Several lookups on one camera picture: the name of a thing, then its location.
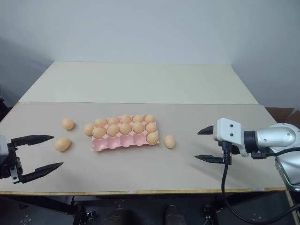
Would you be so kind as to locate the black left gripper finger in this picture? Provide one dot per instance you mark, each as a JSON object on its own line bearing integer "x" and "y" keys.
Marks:
{"x": 39, "y": 171}
{"x": 30, "y": 139}

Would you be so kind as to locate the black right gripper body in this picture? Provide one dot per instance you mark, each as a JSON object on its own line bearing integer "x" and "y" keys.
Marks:
{"x": 225, "y": 150}

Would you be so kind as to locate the tan egg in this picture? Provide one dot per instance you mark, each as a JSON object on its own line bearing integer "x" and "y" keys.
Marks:
{"x": 125, "y": 129}
{"x": 125, "y": 118}
{"x": 149, "y": 118}
{"x": 113, "y": 130}
{"x": 152, "y": 138}
{"x": 151, "y": 127}
{"x": 62, "y": 144}
{"x": 88, "y": 129}
{"x": 138, "y": 118}
{"x": 138, "y": 127}
{"x": 68, "y": 123}
{"x": 170, "y": 141}
{"x": 99, "y": 132}
{"x": 113, "y": 121}
{"x": 100, "y": 122}

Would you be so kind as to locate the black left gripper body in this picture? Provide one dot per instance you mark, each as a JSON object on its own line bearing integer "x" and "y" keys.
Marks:
{"x": 14, "y": 161}

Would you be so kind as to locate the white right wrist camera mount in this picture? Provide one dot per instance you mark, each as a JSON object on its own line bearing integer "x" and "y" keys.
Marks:
{"x": 230, "y": 134}

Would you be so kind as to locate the black object at wall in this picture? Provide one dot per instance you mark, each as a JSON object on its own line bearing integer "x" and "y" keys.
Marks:
{"x": 4, "y": 110}

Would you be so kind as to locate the brown cardboard box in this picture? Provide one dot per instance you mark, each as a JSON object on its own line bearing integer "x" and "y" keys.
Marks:
{"x": 284, "y": 114}

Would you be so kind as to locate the pink plastic egg tray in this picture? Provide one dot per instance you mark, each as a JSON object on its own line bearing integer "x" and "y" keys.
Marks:
{"x": 122, "y": 143}

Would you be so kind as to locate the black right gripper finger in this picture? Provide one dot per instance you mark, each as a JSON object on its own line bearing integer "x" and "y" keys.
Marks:
{"x": 206, "y": 130}
{"x": 209, "y": 158}

